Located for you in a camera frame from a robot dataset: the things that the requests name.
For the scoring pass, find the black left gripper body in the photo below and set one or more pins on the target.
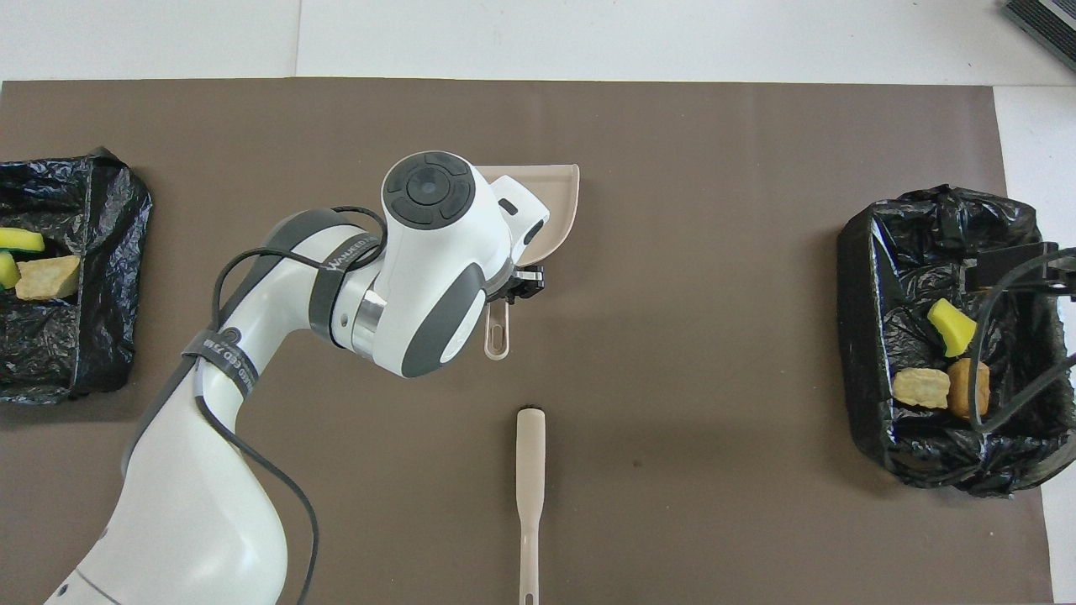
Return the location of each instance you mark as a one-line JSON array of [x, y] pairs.
[[525, 286]]

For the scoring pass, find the beige plastic dustpan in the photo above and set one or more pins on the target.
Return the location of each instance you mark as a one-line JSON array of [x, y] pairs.
[[561, 202]]

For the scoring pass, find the beige brush with black bristles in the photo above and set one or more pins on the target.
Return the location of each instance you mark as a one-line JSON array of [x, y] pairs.
[[530, 454]]

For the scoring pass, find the pale striped croissant piece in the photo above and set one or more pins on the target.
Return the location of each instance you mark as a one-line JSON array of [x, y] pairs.
[[921, 388]]

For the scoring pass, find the small green and yellow sponge piece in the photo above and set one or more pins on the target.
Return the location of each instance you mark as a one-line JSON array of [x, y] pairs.
[[953, 326]]

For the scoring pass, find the brown oval bread nugget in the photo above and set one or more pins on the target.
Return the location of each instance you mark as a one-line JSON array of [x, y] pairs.
[[962, 388]]

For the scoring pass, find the beige crumbly sponge chunk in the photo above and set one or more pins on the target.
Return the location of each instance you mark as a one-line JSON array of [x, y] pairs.
[[49, 279]]

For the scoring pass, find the large green and yellow sponge piece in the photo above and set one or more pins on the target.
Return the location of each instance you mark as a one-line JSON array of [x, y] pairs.
[[21, 240]]

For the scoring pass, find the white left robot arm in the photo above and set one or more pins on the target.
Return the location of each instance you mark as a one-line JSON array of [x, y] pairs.
[[420, 269]]

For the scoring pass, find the bin with black trash bag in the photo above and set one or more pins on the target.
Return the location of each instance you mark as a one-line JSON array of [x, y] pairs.
[[101, 319], [883, 336]]

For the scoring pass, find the brown table mat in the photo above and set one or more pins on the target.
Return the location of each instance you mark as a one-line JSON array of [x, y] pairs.
[[714, 210]]

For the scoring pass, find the grey ridged device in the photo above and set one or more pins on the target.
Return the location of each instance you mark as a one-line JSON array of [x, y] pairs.
[[1046, 21]]

